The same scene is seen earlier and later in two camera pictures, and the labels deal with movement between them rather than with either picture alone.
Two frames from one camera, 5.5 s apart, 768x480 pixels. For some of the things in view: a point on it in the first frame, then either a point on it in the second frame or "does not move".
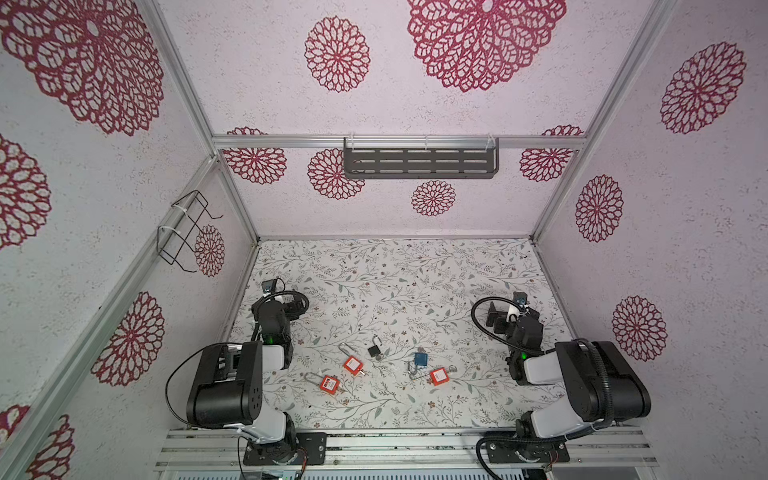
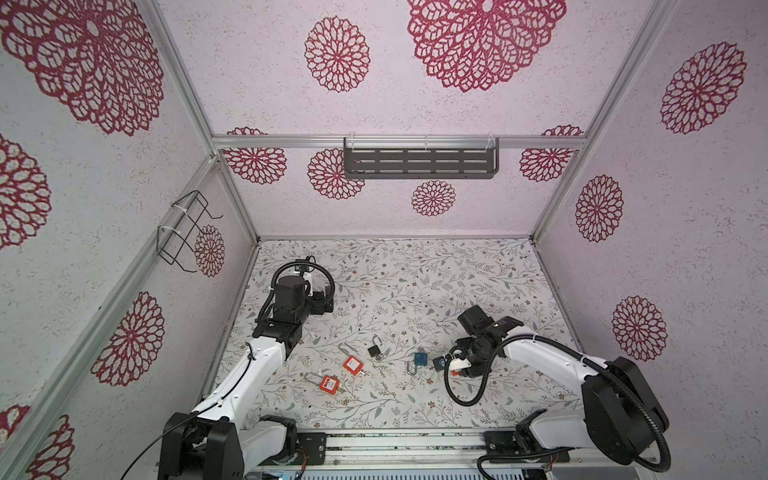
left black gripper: (293, 307) to (320, 306)
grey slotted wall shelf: (420, 157) does not move
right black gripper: (501, 320) to (472, 370)
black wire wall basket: (186, 229) does not move
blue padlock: (421, 357) does not move
